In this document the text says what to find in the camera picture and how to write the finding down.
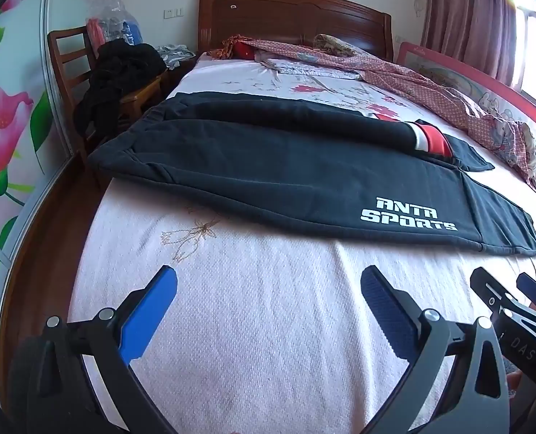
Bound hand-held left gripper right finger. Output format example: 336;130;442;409
360;265;511;434

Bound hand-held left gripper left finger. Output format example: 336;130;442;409
42;265;179;434

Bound black pants with white print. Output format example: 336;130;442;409
87;92;536;258

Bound bed with pink floral sheet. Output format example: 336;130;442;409
67;52;536;434

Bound floral wardrobe sliding door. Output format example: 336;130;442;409
0;0;117;326

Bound pile of black clothes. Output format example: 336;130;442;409
73;38;167;139

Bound pink patterned quilt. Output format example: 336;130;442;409
245;38;536;213

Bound grey crumpled clothes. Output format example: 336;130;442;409
155;44;199;71

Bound light folded pillowcase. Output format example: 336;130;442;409
254;52;363;81

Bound wooden chair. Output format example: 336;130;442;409
47;27;165;191

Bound floral pillow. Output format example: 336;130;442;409
313;34;363;57

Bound maroon curtain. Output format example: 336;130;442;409
419;0;526;91

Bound red orange cloth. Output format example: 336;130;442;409
207;35;257;61

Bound clear plastic bag of clothes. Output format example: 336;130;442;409
86;0;142;50

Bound wooden headboard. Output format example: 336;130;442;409
198;0;393;61

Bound red bed guard rail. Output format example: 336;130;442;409
395;41;536;177

